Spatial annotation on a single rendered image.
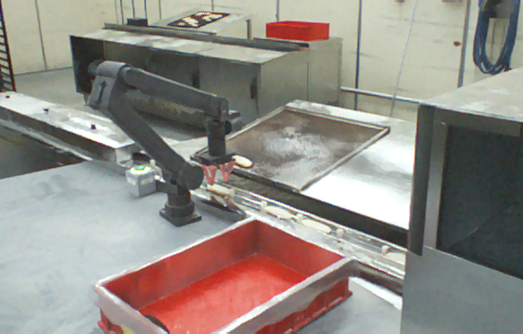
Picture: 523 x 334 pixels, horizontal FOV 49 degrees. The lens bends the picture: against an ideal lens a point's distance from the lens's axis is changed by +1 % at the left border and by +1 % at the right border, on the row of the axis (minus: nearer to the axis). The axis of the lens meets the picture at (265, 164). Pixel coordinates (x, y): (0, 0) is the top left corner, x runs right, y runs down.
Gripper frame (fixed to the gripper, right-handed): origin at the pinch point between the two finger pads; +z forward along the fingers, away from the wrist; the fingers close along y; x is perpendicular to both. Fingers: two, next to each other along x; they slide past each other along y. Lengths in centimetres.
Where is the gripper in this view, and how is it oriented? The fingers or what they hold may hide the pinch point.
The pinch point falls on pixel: (218, 181)
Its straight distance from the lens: 182.1
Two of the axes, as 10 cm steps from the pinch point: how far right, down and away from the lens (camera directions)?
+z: 0.1, 9.4, 3.3
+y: -7.0, 2.5, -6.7
